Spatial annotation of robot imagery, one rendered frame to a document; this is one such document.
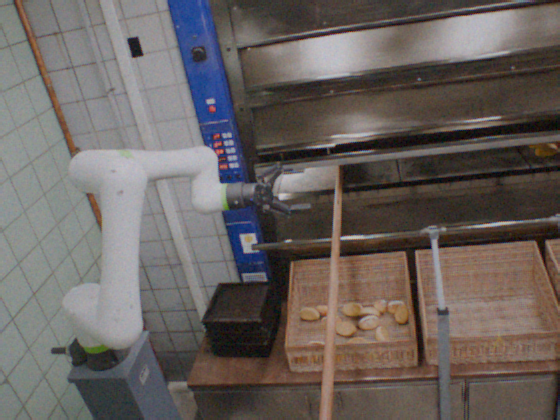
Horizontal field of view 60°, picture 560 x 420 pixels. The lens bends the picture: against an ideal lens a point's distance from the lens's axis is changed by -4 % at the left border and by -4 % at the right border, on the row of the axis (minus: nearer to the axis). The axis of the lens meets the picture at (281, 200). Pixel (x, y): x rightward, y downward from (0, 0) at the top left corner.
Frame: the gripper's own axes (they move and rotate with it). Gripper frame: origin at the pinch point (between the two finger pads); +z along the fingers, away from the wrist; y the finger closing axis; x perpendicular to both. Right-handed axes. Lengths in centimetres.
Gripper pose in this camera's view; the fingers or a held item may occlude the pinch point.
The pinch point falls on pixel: (304, 188)
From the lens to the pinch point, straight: 168.9
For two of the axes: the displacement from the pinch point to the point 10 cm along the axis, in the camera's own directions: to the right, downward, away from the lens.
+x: -1.3, 4.7, -8.7
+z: 9.8, -1.0, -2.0
